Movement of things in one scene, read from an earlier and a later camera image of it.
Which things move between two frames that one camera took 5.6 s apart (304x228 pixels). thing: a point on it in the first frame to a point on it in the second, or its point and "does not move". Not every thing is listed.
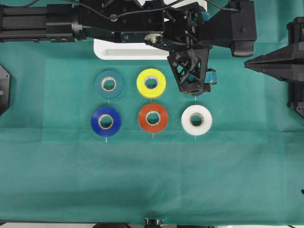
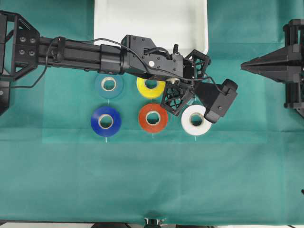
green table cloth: x=85 y=140 does not move
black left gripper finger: x=190 y=67 to x=176 y=95
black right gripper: x=295 y=38 does not move
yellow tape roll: x=158 y=89 does not move
